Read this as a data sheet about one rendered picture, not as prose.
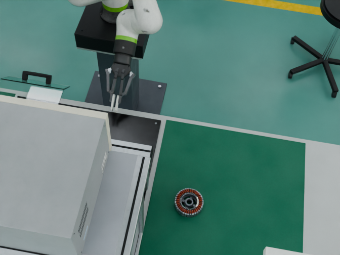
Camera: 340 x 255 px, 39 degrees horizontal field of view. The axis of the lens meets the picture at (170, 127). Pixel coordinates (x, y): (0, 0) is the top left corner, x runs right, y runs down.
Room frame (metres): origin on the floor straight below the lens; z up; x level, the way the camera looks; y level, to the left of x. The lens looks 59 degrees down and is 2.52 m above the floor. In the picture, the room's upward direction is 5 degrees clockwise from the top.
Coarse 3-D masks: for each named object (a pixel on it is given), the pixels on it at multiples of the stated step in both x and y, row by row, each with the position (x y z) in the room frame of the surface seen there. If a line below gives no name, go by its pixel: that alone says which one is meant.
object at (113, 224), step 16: (112, 144) 0.77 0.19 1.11; (128, 144) 0.77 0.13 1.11; (112, 160) 0.71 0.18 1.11; (128, 160) 0.71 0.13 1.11; (144, 160) 0.72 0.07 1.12; (112, 176) 0.65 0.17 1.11; (128, 176) 0.66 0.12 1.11; (144, 176) 0.66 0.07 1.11; (112, 192) 0.59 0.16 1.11; (128, 192) 0.60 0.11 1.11; (96, 208) 0.54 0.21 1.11; (112, 208) 0.54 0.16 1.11; (128, 208) 0.55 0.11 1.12; (96, 224) 0.49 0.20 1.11; (112, 224) 0.49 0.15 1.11; (128, 224) 0.50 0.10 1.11; (96, 240) 0.44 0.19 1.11; (112, 240) 0.44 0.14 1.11; (128, 240) 0.44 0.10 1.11
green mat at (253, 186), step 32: (192, 128) 1.08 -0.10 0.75; (160, 160) 0.91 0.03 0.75; (192, 160) 0.92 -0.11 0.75; (224, 160) 0.94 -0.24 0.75; (256, 160) 0.95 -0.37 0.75; (288, 160) 0.96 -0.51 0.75; (160, 192) 0.77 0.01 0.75; (224, 192) 0.79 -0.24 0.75; (256, 192) 0.80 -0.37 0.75; (288, 192) 0.82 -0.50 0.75; (160, 224) 0.64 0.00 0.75; (192, 224) 0.65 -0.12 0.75; (224, 224) 0.66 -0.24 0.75; (256, 224) 0.67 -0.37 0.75; (288, 224) 0.68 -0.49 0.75
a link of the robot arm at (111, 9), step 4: (104, 0) 1.57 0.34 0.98; (108, 0) 1.58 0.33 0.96; (112, 0) 1.58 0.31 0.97; (116, 0) 1.58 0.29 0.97; (120, 0) 1.59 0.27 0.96; (124, 0) 1.61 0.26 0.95; (128, 0) 1.63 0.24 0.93; (104, 4) 1.60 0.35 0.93; (108, 4) 1.58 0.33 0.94; (112, 4) 1.58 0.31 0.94; (116, 4) 1.58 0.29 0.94; (120, 4) 1.59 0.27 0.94; (124, 4) 1.60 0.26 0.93; (108, 8) 1.59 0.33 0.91; (112, 8) 1.58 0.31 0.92; (116, 8) 1.58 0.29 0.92; (120, 8) 1.59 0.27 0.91; (124, 8) 1.61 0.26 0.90
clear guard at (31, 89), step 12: (0, 84) 1.00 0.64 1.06; (12, 84) 1.01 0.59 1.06; (24, 84) 1.01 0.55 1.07; (36, 84) 1.02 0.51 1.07; (48, 84) 1.04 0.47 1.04; (60, 84) 1.06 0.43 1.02; (12, 96) 0.96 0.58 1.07; (24, 96) 0.96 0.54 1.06; (36, 96) 0.97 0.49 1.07; (48, 96) 0.97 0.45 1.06; (60, 96) 0.97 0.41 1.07
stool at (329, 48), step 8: (328, 0) 2.15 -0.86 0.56; (336, 0) 2.16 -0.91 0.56; (320, 8) 2.13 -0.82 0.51; (328, 8) 2.08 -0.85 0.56; (336, 8) 2.09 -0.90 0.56; (328, 16) 2.04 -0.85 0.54; (336, 16) 2.03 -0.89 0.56; (336, 24) 1.99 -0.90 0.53; (336, 32) 2.12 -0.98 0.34; (296, 40) 2.27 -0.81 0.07; (336, 40) 2.11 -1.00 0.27; (304, 48) 2.22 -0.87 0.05; (312, 48) 2.21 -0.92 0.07; (328, 48) 2.12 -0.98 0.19; (320, 56) 2.15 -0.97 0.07; (328, 56) 2.11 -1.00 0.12; (304, 64) 2.07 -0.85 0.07; (312, 64) 2.07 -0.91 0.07; (328, 64) 2.08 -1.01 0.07; (336, 64) 2.11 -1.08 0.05; (296, 72) 2.00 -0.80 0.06; (328, 72) 2.02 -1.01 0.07; (328, 80) 1.97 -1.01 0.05; (336, 88) 1.89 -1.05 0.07
